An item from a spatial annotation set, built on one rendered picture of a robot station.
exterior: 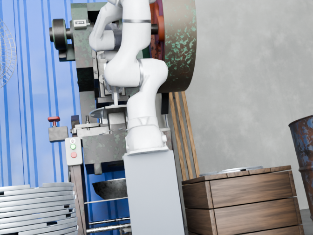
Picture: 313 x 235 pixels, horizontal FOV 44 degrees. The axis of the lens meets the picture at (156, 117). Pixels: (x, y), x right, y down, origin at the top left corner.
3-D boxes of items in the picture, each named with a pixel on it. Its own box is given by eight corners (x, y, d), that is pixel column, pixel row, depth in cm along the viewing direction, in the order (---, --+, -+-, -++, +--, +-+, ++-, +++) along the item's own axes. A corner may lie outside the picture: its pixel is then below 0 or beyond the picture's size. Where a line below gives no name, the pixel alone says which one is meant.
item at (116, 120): (133, 128, 199) (130, 103, 202) (106, 131, 196) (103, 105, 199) (129, 136, 223) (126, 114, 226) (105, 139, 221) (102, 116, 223)
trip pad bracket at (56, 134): (70, 161, 194) (67, 123, 198) (51, 163, 193) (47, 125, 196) (71, 162, 200) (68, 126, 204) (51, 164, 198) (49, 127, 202)
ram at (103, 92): (126, 93, 220) (120, 44, 226) (100, 95, 218) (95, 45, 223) (124, 100, 237) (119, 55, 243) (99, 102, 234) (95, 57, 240)
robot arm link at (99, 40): (132, -10, 171) (122, 38, 197) (91, -10, 165) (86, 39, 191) (138, 8, 166) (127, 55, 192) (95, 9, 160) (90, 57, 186)
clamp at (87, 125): (101, 130, 223) (99, 113, 225) (71, 133, 220) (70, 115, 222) (101, 132, 229) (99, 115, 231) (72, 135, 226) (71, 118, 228)
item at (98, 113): (138, 115, 233) (138, 114, 234) (144, 104, 206) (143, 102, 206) (90, 120, 228) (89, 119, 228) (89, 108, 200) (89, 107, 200)
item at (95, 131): (158, 131, 216) (157, 120, 217) (77, 140, 208) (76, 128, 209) (151, 140, 245) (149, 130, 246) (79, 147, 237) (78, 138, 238)
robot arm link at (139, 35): (154, 23, 145) (106, 22, 139) (153, 88, 151) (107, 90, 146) (146, 22, 155) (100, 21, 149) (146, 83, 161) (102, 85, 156)
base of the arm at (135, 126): (176, 147, 133) (171, 108, 135) (121, 154, 131) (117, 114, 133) (169, 155, 154) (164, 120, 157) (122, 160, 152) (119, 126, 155)
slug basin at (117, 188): (157, 193, 207) (154, 174, 209) (93, 201, 201) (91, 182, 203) (148, 194, 239) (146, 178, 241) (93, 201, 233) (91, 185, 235)
